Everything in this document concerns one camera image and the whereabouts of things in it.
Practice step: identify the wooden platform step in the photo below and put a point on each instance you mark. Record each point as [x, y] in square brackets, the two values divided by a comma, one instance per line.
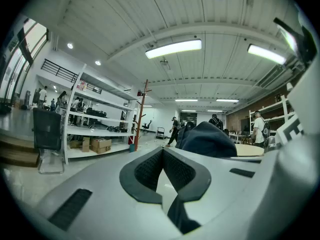
[17, 156]

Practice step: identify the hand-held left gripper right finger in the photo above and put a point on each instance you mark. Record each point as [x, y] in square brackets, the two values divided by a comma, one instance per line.
[190, 176]

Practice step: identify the black swivel office chair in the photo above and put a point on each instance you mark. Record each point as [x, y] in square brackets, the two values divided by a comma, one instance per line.
[147, 125]

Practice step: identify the tall plain cardboard box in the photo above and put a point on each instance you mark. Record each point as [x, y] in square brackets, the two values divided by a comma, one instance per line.
[86, 144]

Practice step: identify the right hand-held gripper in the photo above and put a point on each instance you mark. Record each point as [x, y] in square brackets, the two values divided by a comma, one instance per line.
[290, 130]

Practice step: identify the brown wooden coat rack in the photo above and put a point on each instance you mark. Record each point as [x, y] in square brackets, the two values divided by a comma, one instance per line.
[141, 110]

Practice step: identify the round beige table black base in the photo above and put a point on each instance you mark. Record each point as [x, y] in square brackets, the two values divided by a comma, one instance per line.
[250, 149]

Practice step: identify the large printed cardboard box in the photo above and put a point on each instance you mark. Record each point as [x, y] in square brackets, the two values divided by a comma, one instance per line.
[101, 145]

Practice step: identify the dark navy cap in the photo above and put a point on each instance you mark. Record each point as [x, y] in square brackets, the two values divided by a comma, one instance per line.
[205, 139]

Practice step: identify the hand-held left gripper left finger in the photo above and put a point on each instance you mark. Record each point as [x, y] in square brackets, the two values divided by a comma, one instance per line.
[140, 179]

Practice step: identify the black metal railing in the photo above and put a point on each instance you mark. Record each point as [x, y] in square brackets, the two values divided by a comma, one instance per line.
[60, 66]

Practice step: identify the small plain cardboard box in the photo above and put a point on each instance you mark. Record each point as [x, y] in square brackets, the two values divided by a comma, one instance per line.
[75, 144]

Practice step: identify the black platform trolley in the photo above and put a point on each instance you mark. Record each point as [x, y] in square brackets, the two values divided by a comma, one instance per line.
[160, 135]

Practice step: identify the round grey ceiling fixture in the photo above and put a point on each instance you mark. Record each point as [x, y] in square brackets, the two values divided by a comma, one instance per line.
[164, 62]

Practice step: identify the round ceiling downlight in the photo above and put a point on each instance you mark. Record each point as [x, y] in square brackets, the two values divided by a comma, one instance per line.
[70, 46]
[98, 63]

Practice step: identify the black wall screen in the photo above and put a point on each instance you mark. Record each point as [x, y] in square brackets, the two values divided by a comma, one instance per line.
[245, 123]

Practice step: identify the pile of black gear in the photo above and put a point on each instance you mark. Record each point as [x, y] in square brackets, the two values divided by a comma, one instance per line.
[96, 113]

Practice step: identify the black chair chrome frame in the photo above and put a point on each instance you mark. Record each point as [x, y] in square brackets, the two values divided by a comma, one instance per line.
[47, 126]

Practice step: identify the long ceiling lamp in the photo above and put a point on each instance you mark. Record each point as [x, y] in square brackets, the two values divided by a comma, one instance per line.
[215, 110]
[188, 110]
[172, 48]
[186, 100]
[227, 100]
[148, 106]
[266, 53]

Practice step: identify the group of drink bottles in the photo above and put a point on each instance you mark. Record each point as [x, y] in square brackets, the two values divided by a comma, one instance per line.
[81, 86]

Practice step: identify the white table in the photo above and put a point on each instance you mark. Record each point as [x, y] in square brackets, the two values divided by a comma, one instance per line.
[236, 134]

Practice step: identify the large white metal shelving unit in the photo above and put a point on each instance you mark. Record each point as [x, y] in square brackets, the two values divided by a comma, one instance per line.
[95, 132]

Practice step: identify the large window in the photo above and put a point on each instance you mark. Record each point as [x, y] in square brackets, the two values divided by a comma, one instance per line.
[37, 36]

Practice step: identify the blue waste bin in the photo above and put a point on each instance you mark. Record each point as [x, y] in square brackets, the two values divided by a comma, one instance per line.
[132, 148]

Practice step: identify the narrow white shelving unit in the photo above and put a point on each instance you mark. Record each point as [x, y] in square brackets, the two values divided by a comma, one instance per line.
[283, 109]

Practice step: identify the red cabinet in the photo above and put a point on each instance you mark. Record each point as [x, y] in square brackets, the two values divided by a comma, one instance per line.
[130, 140]

